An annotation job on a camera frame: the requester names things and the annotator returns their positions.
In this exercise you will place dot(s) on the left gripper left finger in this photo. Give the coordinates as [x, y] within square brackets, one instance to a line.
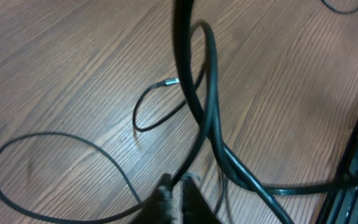
[157, 209]

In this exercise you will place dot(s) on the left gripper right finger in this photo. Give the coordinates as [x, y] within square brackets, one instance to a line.
[194, 208]

